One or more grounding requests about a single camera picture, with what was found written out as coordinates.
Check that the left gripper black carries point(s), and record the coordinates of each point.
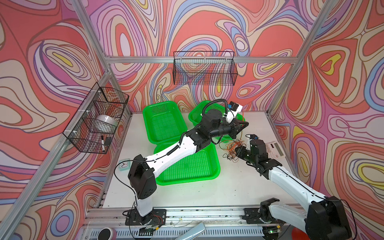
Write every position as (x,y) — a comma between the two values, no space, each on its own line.
(235,129)

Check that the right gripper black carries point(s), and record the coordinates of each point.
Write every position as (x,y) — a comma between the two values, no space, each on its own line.
(239,153)

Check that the green basket front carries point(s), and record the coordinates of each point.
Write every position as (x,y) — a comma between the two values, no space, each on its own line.
(201,166)

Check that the green basket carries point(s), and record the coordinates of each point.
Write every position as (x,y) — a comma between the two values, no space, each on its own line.
(201,166)
(164,122)
(195,116)

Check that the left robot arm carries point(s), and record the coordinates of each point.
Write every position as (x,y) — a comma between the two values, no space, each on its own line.
(145,170)

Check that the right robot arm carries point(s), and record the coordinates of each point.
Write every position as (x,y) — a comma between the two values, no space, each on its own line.
(321,217)

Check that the pink white calculator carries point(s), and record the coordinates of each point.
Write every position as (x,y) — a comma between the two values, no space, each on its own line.
(274,150)

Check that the green basket back right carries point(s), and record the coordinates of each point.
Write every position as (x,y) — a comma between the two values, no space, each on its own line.
(195,116)

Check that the green basket back left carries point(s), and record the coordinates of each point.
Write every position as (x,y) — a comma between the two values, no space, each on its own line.
(164,122)

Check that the red bucket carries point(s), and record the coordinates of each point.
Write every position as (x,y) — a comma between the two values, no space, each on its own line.
(297,234)

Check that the silver metal bar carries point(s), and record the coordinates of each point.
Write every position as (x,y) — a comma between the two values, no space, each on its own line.
(193,233)

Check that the small white clock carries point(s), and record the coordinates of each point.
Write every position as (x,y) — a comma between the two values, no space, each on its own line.
(124,165)

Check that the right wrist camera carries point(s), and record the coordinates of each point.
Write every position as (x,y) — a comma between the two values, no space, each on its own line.
(252,137)

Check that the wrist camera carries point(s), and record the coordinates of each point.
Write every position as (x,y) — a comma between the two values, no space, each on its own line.
(252,137)
(232,110)

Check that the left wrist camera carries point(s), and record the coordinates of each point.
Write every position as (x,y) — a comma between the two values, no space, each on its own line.
(232,110)

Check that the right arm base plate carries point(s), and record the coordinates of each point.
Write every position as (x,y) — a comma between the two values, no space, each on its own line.
(252,216)

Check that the black wire basket back wall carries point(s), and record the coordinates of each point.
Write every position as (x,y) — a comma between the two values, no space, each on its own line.
(204,68)

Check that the black wire basket wall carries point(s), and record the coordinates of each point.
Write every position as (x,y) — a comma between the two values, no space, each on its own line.
(103,110)
(204,68)

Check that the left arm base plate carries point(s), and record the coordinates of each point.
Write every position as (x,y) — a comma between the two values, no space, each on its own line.
(156,218)

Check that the black wire basket left wall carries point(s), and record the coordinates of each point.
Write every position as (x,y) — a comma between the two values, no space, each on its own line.
(103,110)

